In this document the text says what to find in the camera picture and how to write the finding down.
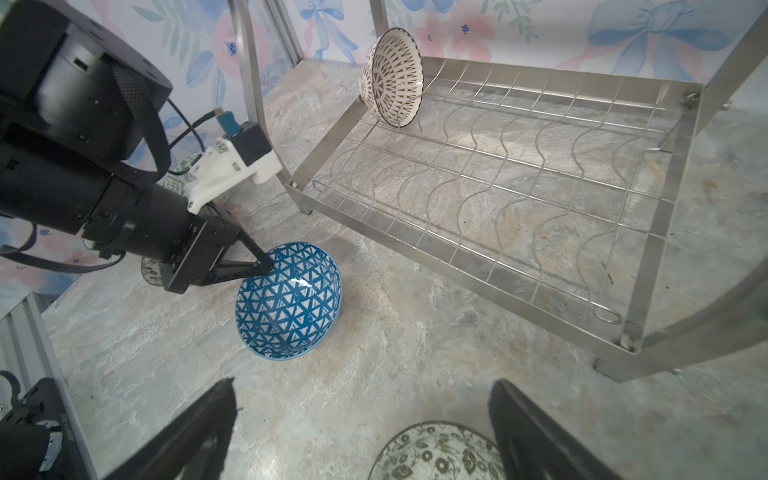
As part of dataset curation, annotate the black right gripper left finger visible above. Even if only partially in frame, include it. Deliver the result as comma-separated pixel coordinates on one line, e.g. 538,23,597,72
108,377,237,479

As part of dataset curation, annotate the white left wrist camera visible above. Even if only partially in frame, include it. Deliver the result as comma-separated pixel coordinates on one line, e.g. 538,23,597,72
183,108,284,215

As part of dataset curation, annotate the stainless steel dish rack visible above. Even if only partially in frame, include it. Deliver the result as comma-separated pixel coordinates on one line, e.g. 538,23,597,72
266,1,767,382

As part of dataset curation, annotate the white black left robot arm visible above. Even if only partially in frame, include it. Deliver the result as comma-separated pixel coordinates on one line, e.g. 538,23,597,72
1,1,283,294

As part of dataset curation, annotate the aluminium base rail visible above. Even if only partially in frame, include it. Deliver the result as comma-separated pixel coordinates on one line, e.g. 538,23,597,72
1,293,97,479

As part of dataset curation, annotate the blue triangle pattern bowl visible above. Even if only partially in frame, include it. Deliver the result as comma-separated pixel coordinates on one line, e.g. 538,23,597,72
235,242,343,361

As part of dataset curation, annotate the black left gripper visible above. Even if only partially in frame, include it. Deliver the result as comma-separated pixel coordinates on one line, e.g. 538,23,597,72
160,206,273,294

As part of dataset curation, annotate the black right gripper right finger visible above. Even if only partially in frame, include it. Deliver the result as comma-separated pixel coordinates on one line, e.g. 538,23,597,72
488,379,620,480

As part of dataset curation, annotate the green white patterned bowl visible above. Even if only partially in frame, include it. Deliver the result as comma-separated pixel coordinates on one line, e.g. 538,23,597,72
162,152,202,195

